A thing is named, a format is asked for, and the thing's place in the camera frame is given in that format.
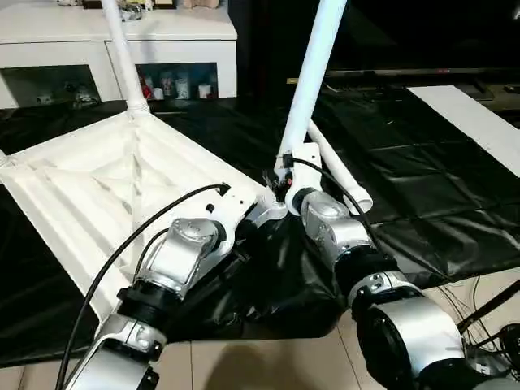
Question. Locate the white plastic table top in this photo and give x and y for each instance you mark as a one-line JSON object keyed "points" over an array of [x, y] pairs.
{"points": [[81, 183]]}

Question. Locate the small tan object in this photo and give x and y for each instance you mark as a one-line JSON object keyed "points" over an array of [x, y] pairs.
{"points": [[291, 80]]}

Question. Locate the small white jar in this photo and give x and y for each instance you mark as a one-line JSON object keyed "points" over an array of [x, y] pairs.
{"points": [[204, 90], [156, 92]]}

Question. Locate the tall white jar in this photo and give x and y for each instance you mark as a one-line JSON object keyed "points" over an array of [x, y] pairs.
{"points": [[181, 87]]}

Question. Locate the black work mat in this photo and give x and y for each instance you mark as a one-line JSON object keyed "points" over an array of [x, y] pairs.
{"points": [[426, 162]]}

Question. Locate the red bottle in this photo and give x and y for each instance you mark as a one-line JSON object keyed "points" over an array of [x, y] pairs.
{"points": [[145, 87]]}

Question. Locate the white flat board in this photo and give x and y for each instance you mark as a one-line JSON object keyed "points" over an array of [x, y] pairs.
{"points": [[467, 122]]}

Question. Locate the black stand pole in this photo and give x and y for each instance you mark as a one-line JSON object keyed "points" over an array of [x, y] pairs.
{"points": [[487, 308]]}

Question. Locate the white sideboard cabinet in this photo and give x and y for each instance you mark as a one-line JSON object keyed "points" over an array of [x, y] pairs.
{"points": [[61, 48]]}

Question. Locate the black stand base with label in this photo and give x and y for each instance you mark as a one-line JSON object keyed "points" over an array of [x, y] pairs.
{"points": [[487, 365]]}

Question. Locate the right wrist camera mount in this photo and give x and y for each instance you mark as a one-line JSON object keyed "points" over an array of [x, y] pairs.
{"points": [[304, 170]]}

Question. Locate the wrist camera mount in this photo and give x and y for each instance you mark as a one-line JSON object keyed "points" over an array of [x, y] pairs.
{"points": [[231, 203], [304, 170]]}

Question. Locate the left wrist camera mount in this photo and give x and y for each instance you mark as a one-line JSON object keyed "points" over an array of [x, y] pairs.
{"points": [[231, 203]]}

